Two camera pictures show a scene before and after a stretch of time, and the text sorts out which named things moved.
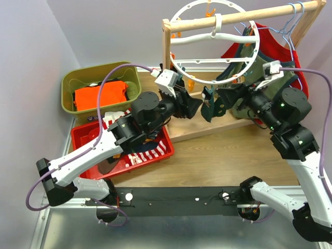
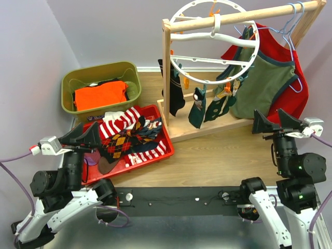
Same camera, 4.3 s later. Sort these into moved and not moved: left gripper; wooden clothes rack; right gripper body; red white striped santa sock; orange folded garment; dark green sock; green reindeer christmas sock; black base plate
Moved: dark green sock; right gripper body; green reindeer christmas sock; left gripper
Not moved: red white striped santa sock; black base plate; wooden clothes rack; orange folded garment
